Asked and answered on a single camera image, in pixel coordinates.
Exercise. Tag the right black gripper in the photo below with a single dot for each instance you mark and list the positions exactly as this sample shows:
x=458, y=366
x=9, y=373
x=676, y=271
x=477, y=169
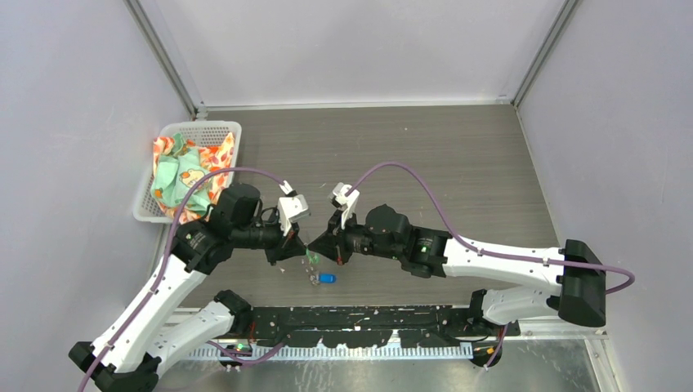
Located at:
x=333, y=242

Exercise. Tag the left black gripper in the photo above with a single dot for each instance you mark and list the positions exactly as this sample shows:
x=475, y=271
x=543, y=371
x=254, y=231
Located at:
x=287, y=247

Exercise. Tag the green key tag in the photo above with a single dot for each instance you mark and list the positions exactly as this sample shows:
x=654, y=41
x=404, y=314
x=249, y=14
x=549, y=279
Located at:
x=312, y=257

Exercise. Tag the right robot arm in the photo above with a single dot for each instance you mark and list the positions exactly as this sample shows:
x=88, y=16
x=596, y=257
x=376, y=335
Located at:
x=567, y=282

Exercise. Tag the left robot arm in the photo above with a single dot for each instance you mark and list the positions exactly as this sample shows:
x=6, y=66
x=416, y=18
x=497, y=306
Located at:
x=137, y=350

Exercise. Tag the colourful patterned cloth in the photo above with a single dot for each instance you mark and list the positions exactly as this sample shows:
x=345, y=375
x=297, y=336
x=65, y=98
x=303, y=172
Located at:
x=178, y=163

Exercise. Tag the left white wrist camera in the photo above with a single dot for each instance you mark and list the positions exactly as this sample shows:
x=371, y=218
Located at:
x=292, y=208

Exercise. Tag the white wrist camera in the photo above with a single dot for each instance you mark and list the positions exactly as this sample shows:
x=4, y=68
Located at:
x=344, y=198
x=292, y=208

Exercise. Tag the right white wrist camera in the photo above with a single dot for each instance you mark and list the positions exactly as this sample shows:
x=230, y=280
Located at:
x=344, y=198

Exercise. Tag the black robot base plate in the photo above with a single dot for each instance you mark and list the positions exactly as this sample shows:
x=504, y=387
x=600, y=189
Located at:
x=416, y=326

